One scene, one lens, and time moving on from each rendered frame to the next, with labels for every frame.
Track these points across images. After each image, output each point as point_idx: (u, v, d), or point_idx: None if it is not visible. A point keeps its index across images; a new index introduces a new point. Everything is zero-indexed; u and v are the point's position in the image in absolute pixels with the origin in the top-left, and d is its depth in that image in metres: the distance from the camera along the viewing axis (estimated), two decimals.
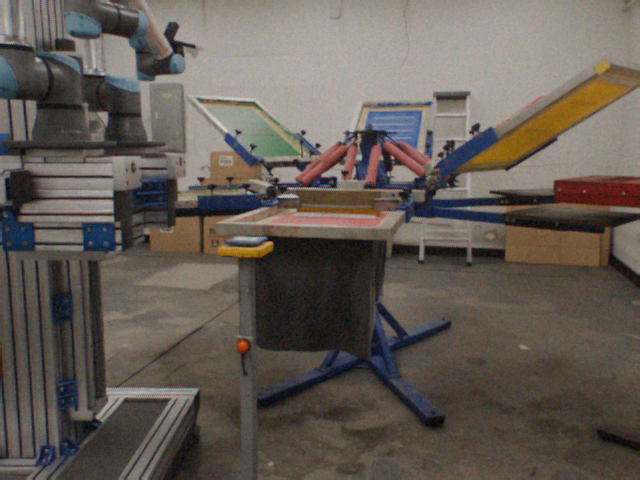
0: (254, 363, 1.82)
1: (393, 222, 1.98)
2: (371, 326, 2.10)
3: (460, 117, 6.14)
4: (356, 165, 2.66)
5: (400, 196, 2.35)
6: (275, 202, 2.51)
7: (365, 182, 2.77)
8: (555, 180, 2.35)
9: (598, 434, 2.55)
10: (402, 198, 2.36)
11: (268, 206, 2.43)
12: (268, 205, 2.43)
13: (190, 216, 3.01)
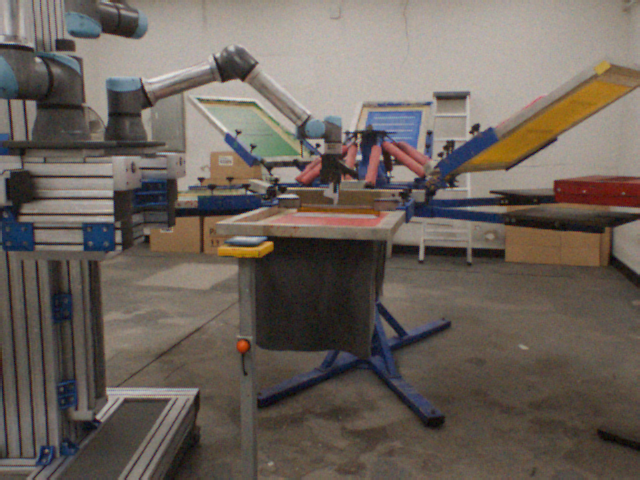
0: (254, 363, 1.82)
1: (393, 222, 1.98)
2: (371, 326, 2.10)
3: (460, 117, 6.14)
4: (356, 165, 2.66)
5: (400, 196, 2.35)
6: (275, 202, 2.51)
7: (365, 182, 2.77)
8: (555, 180, 2.35)
9: (598, 434, 2.55)
10: (402, 198, 2.36)
11: (268, 206, 2.43)
12: (268, 205, 2.43)
13: (190, 216, 3.01)
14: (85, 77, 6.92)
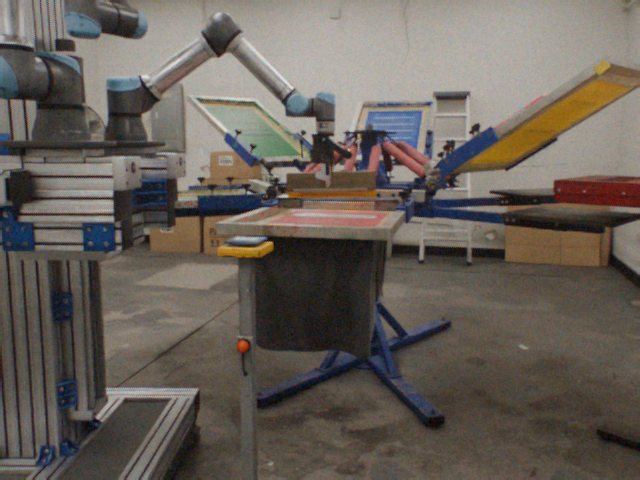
0: (254, 363, 1.82)
1: (393, 222, 1.98)
2: (371, 326, 2.10)
3: (460, 117, 6.14)
4: (356, 165, 2.66)
5: (400, 196, 2.35)
6: (275, 202, 2.51)
7: None
8: (555, 180, 2.35)
9: (598, 434, 2.55)
10: (402, 198, 2.36)
11: (268, 206, 2.43)
12: (268, 205, 2.43)
13: (190, 216, 3.01)
14: (85, 77, 6.92)
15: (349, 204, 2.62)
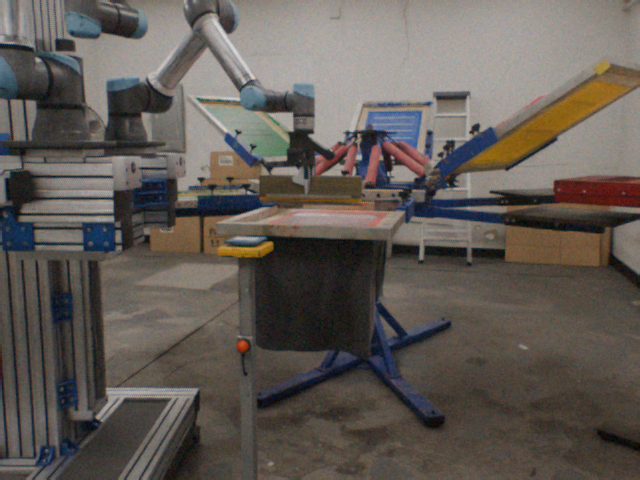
0: (254, 363, 1.82)
1: (393, 222, 1.98)
2: (371, 326, 2.10)
3: (460, 117, 6.14)
4: (356, 165, 2.66)
5: (400, 196, 2.35)
6: None
7: (365, 182, 2.77)
8: (555, 180, 2.35)
9: (598, 434, 2.55)
10: (402, 198, 2.36)
11: (268, 206, 2.43)
12: (268, 205, 2.43)
13: (190, 216, 3.01)
14: (85, 77, 6.92)
15: None
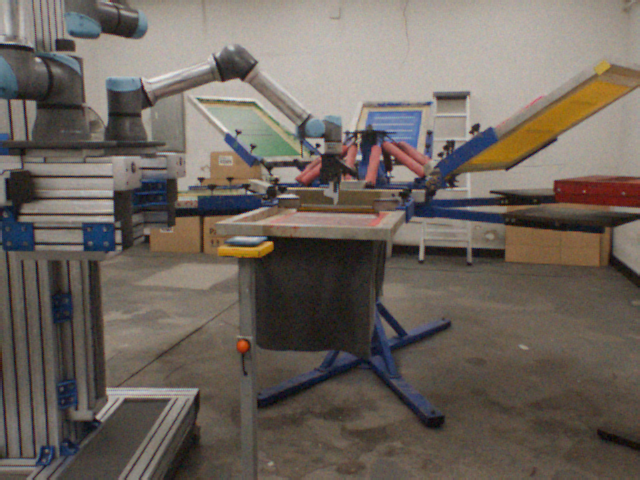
0: (254, 363, 1.82)
1: (393, 222, 1.98)
2: (371, 326, 2.10)
3: (460, 117, 6.14)
4: (356, 165, 2.66)
5: (400, 196, 2.35)
6: (275, 202, 2.51)
7: (365, 182, 2.77)
8: (555, 180, 2.35)
9: (598, 434, 2.55)
10: (402, 198, 2.36)
11: (268, 206, 2.43)
12: (268, 205, 2.43)
13: (190, 216, 3.01)
14: (85, 77, 6.92)
15: None
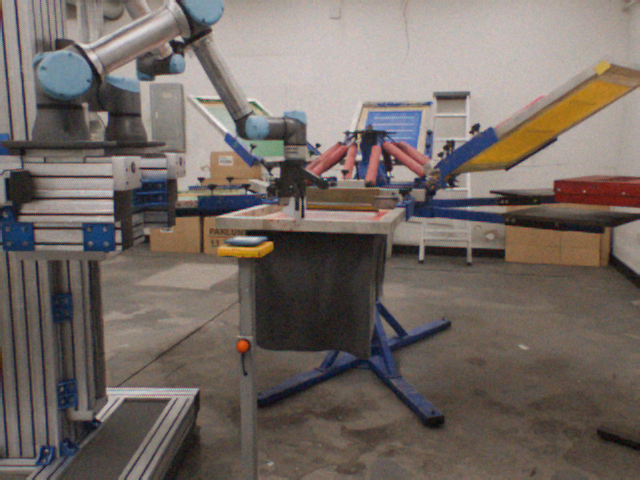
0: (254, 363, 1.82)
1: (393, 217, 1.97)
2: (371, 326, 2.10)
3: (460, 117, 6.14)
4: (356, 164, 2.67)
5: (400, 194, 2.35)
6: (275, 200, 2.51)
7: (365, 181, 2.77)
8: (555, 180, 2.35)
9: (598, 434, 2.55)
10: (402, 196, 2.36)
11: (268, 203, 2.43)
12: (268, 202, 2.43)
13: (190, 216, 3.01)
14: None
15: None
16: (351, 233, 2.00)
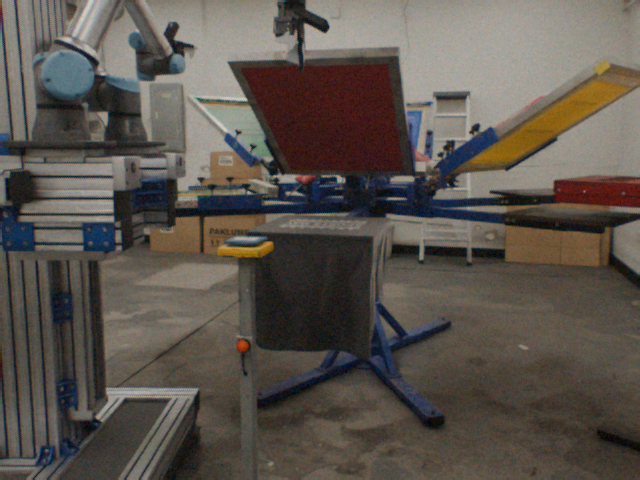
0: (254, 363, 1.82)
1: None
2: (371, 326, 2.10)
3: (460, 117, 6.14)
4: None
5: None
6: None
7: None
8: (555, 180, 2.35)
9: (598, 434, 2.55)
10: None
11: None
12: None
13: (190, 216, 3.01)
14: None
15: None
16: (351, 233, 2.00)
